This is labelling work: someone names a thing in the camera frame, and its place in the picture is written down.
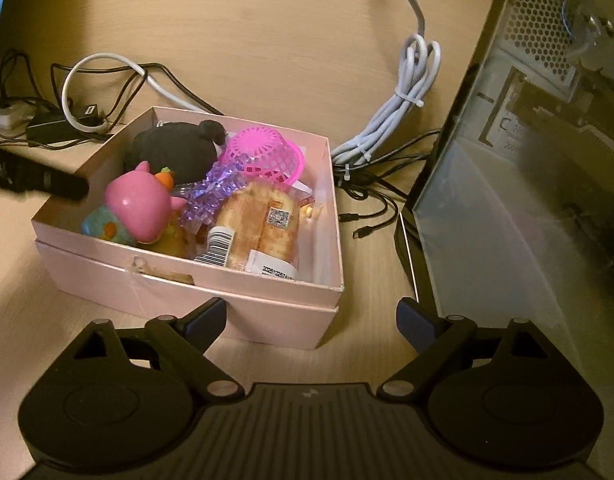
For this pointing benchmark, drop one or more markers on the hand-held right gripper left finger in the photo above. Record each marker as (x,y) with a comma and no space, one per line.
(207,321)

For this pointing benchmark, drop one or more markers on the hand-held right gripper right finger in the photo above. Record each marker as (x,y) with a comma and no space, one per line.
(412,325)

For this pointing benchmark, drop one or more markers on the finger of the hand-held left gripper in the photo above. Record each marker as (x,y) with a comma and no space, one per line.
(42,180)

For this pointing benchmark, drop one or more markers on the pink cardboard box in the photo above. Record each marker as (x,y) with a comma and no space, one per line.
(262,320)

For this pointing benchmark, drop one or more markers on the small yellow bread packet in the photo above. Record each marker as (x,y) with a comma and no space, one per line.
(169,240)

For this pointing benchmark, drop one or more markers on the pink pig toy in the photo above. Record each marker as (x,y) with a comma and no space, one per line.
(137,205)

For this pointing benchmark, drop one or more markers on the toast bread packet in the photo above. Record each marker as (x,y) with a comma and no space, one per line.
(257,220)

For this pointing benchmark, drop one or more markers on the purple crinkled plastic toy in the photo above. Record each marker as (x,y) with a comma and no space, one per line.
(207,195)

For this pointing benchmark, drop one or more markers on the pink plastic basket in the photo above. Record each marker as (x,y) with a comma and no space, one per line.
(259,152)

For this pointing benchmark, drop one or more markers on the black power adapter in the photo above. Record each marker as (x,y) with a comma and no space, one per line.
(52,127)

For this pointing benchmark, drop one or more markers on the white power adapter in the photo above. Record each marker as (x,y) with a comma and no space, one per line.
(7,117)

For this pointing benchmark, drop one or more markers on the black plush toy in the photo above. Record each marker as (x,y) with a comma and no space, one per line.
(172,147)

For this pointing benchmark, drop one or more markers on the computer case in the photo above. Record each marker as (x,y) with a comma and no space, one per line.
(512,185)

